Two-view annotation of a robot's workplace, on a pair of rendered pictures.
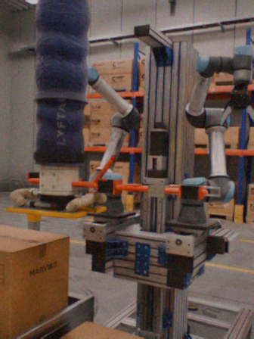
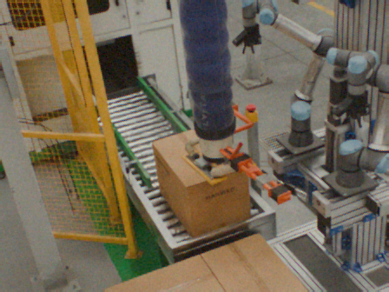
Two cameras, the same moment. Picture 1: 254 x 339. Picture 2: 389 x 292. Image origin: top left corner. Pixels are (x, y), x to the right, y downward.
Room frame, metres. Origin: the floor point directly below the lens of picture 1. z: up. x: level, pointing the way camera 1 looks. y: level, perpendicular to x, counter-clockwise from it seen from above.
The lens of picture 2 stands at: (-0.65, -1.61, 3.03)
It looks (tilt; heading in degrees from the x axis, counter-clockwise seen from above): 35 degrees down; 40
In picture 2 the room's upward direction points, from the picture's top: 6 degrees counter-clockwise
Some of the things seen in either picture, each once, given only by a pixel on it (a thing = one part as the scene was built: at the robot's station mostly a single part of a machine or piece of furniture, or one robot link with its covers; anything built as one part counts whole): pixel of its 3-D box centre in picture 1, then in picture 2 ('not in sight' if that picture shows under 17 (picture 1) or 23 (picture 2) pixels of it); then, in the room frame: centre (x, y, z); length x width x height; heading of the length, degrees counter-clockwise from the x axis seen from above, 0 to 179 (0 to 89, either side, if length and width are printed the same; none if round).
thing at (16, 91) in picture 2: not in sight; (7, 68); (1.26, 1.42, 1.62); 0.20 x 0.05 x 0.30; 61
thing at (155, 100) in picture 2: not in sight; (174, 116); (2.67, 1.53, 0.60); 1.60 x 0.10 x 0.09; 61
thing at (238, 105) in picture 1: (241, 95); (357, 103); (1.69, -0.51, 1.66); 0.09 x 0.08 x 0.12; 152
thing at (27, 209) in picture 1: (46, 208); (203, 164); (1.57, 0.33, 1.14); 0.34 x 0.10 x 0.05; 67
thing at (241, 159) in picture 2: (109, 186); (240, 162); (1.56, 0.06, 1.24); 0.10 x 0.08 x 0.06; 157
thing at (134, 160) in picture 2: not in sight; (111, 134); (2.20, 1.79, 0.60); 1.60 x 0.10 x 0.09; 61
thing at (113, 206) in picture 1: (111, 203); (300, 133); (2.19, 0.08, 1.09); 0.15 x 0.15 x 0.10
